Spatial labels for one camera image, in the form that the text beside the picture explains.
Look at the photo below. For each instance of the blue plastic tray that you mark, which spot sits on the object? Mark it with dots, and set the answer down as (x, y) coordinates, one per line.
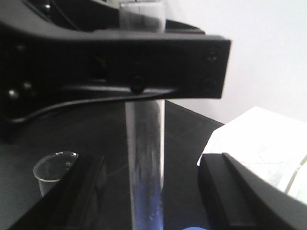
(194, 228)

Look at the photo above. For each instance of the clear glass beaker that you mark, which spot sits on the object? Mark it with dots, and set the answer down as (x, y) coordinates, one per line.
(50, 169)

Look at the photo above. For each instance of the white left storage bin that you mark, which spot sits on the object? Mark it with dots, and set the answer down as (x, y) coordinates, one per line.
(272, 146)

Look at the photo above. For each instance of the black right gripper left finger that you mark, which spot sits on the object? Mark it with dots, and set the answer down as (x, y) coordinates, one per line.
(74, 203)

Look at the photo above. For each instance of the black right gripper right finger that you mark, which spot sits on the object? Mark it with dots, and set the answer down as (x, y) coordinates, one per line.
(234, 198)

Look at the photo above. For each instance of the clear glass test tube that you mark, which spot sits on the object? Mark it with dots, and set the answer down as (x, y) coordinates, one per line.
(145, 122)

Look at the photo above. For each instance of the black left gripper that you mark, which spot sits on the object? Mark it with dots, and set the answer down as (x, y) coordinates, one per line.
(61, 53)

